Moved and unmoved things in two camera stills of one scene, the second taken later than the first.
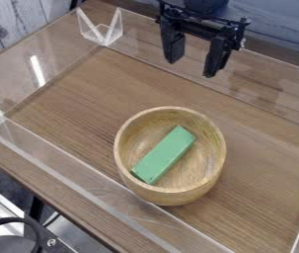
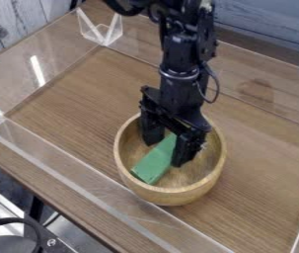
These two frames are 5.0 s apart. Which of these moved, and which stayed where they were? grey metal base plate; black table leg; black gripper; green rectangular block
Moved: black gripper
Stayed: grey metal base plate; black table leg; green rectangular block
